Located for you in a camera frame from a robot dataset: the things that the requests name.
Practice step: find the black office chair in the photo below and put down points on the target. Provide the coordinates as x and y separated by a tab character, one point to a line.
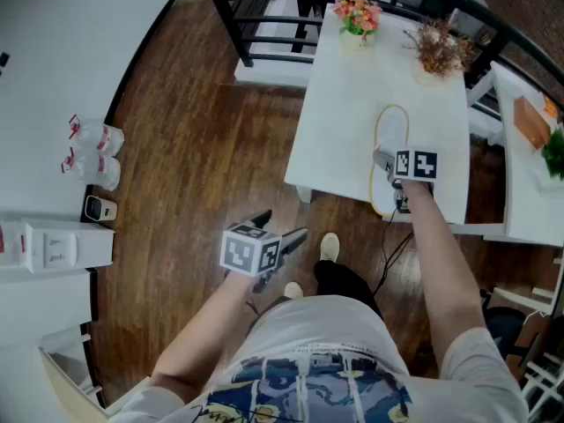
506	328

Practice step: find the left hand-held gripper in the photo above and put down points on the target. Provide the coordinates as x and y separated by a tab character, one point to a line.
249	249

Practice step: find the person's right forearm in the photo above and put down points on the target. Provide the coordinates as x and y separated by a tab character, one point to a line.
440	271

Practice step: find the white packet with red print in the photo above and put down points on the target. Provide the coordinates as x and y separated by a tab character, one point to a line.
11	245

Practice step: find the pink flowers in white pot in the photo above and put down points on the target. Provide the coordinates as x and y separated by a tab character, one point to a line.
357	40

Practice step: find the green plant in white pot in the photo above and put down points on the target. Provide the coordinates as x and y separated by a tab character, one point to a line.
555	152

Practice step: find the dried brown plant in pot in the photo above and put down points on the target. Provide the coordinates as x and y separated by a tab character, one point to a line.
436	55

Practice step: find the orange tissue box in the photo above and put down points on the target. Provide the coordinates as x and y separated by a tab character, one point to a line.
531	123

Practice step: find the black wall switch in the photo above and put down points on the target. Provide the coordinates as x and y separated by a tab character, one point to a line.
3	59

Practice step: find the small white bin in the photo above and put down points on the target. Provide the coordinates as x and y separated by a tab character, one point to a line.
99	209

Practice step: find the beige shoe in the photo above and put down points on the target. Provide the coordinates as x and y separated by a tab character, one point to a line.
329	247
293	290

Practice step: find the white printed t-shirt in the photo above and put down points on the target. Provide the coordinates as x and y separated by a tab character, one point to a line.
321	333

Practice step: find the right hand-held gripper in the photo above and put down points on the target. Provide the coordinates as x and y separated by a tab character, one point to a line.
416	165

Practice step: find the clear plastic water bottle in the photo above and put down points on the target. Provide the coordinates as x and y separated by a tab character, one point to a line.
94	170
97	135

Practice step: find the black metal railing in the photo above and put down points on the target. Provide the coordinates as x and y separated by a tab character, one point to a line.
233	29

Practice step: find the black trousers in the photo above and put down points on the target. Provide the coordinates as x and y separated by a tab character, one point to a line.
339	280

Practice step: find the person's left forearm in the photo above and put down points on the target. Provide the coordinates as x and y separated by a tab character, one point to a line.
202	337

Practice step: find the white slipper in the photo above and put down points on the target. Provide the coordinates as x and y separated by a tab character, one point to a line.
392	126

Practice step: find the white shelf unit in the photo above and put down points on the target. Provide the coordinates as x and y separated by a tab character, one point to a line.
66	368

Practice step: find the orange packet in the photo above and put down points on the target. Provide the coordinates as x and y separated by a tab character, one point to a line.
551	106

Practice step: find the small white table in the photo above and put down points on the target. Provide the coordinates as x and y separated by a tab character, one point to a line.
520	192

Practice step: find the large white table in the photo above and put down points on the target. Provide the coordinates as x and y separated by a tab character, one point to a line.
343	126

